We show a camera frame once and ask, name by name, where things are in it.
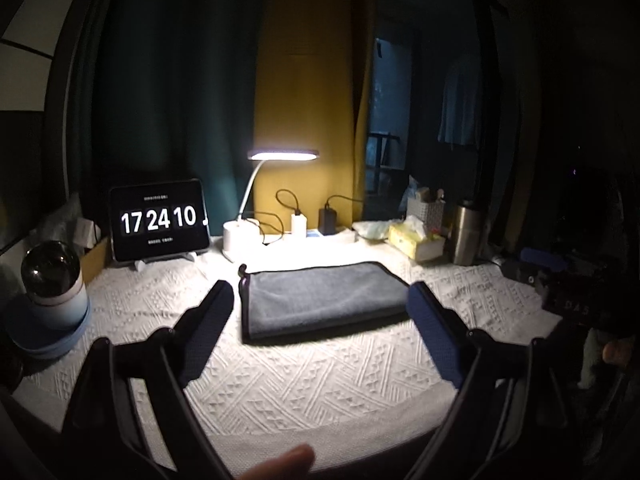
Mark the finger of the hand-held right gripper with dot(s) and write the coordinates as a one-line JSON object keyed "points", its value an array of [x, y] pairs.
{"points": [[542, 258]]}

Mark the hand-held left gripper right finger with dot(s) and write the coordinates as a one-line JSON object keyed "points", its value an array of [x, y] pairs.
{"points": [[434, 337]]}

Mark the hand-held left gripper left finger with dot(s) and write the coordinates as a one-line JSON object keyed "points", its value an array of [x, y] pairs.
{"points": [[207, 332]]}

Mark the grey towel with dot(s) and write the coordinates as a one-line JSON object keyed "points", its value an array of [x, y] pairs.
{"points": [[325, 300]]}

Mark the person's right hand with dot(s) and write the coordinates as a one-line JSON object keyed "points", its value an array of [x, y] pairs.
{"points": [[616, 352]]}

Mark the person's left hand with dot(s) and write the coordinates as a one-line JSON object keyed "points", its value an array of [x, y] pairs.
{"points": [[280, 465]]}

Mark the steel tumbler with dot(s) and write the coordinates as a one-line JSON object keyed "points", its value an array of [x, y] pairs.
{"points": [[466, 235]]}

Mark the yellow tissue box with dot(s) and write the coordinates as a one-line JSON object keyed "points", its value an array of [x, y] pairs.
{"points": [[417, 245]]}

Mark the white tablet stand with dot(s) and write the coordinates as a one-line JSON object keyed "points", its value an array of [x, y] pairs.
{"points": [[142, 262]]}

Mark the white desk lamp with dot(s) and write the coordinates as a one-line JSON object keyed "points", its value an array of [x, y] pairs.
{"points": [[240, 237]]}

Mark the white textured tablecloth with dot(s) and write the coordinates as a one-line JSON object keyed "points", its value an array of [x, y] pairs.
{"points": [[310, 390]]}

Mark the black tablet with clock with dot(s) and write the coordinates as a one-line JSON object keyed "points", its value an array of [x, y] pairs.
{"points": [[159, 221]]}

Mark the soft tissue packet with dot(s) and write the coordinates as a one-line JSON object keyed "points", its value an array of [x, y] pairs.
{"points": [[371, 230]]}

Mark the white storage basket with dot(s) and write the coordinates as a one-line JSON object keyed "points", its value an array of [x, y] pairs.
{"points": [[426, 212]]}

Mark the cardboard box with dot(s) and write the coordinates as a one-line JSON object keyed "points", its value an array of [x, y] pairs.
{"points": [[95, 260]]}

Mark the white charger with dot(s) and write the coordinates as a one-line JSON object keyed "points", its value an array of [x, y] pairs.
{"points": [[298, 224]]}

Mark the small white box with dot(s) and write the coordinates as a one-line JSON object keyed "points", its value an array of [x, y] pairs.
{"points": [[86, 232]]}

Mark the black power adapter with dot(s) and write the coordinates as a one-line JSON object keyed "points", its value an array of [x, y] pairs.
{"points": [[328, 220]]}

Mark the white device with dark globe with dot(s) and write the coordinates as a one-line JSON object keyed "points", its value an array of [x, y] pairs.
{"points": [[52, 285]]}

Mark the hanging pale shirt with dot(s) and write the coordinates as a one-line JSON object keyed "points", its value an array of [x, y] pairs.
{"points": [[460, 105]]}

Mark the clear plastic bag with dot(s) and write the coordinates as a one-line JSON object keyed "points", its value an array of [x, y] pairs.
{"points": [[57, 220]]}

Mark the dark metal rack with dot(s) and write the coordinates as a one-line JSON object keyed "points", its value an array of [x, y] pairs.
{"points": [[382, 155]]}

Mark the dark green curtain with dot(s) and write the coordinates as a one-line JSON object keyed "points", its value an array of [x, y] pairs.
{"points": [[175, 85]]}

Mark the yellow curtain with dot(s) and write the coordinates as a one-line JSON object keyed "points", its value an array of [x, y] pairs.
{"points": [[310, 75]]}

